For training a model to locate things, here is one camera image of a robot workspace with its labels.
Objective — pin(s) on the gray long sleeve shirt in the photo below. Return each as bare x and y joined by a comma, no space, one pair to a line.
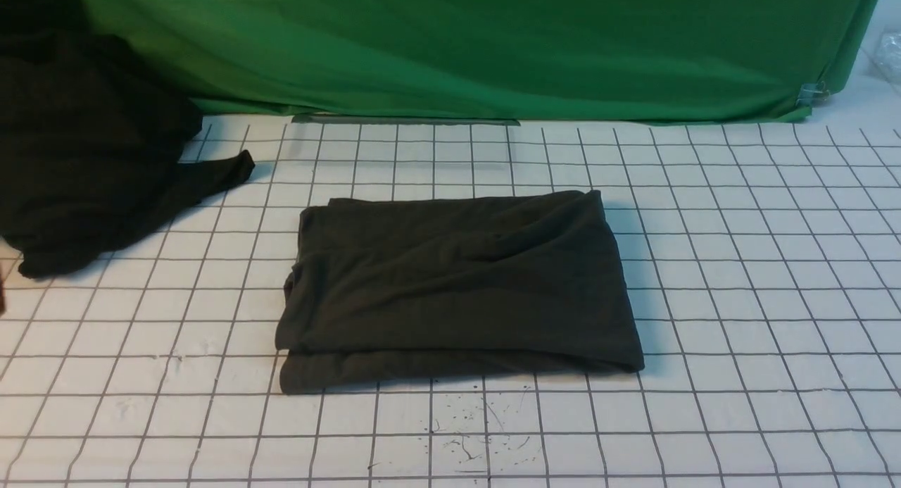
413,290

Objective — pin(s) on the green backdrop cloth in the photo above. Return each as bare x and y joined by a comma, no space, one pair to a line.
650,61

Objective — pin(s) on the black garment pile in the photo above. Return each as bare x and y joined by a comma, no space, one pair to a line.
92,142

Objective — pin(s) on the blue binder clip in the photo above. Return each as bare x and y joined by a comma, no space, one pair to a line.
813,94

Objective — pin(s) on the clear plastic bag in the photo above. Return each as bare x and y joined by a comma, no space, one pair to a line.
887,55

